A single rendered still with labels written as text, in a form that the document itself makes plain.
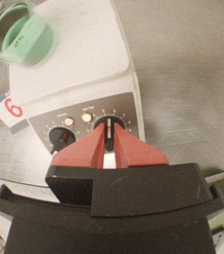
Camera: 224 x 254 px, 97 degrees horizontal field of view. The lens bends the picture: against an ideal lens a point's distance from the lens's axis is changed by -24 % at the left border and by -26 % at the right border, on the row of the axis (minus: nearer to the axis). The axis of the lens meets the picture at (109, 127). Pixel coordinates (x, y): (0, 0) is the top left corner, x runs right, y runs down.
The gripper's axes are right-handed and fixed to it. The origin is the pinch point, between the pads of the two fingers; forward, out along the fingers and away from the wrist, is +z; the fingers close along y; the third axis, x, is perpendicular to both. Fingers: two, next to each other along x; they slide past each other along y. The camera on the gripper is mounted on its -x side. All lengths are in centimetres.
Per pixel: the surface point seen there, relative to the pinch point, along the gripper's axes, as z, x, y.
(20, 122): 7.2, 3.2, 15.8
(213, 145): 2.4, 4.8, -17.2
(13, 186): 1.1, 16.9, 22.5
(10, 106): 6.6, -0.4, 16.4
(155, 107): 6.2, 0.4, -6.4
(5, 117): 6.7, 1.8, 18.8
